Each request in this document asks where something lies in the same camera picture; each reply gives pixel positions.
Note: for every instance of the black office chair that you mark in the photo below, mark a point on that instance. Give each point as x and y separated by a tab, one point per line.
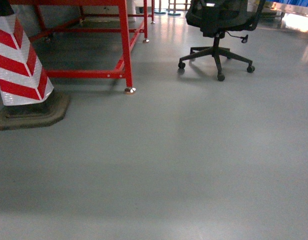
215	19

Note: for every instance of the red metal table frame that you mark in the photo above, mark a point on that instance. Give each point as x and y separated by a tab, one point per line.
127	35

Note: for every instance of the red white traffic cone left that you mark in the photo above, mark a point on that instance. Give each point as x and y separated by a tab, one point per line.
28	96

